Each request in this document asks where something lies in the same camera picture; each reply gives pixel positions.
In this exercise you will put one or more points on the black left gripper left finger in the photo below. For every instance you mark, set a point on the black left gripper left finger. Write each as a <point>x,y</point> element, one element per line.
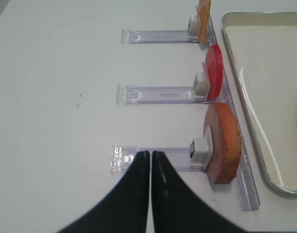
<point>125,208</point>

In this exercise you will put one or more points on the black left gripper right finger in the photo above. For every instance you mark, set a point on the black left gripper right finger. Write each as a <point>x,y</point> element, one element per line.
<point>176,208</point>

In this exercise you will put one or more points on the white slider block tomato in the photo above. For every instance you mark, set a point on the white slider block tomato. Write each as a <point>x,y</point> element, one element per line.
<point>201,85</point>

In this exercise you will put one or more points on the standing tomato slice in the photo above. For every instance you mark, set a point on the standing tomato slice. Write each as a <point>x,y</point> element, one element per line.
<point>213,68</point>

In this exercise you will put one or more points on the white slider block cheese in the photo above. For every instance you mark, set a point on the white slider block cheese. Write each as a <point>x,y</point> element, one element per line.
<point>194,26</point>

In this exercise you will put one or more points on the standing cheese slice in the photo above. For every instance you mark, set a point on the standing cheese slice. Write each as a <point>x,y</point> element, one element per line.
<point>203,11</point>

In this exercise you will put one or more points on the white slider block bun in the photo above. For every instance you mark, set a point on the white slider block bun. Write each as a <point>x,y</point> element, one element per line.
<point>199,151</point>

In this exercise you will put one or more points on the left clear acrylic rack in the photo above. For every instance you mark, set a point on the left clear acrylic rack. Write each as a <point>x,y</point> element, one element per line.
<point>244,183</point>

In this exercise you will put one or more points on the white metal tray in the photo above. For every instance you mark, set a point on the white metal tray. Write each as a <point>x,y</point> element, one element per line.
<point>262,50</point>

